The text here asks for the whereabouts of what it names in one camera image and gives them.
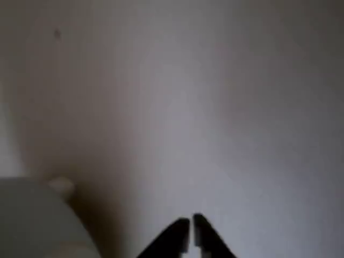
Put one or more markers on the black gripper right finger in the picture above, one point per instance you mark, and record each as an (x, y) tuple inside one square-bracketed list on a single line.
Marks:
[(207, 236)]

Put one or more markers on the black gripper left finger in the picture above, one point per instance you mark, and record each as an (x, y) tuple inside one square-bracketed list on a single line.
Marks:
[(174, 236)]

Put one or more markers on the white rice cooker body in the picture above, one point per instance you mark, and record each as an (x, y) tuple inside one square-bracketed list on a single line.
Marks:
[(32, 220)]

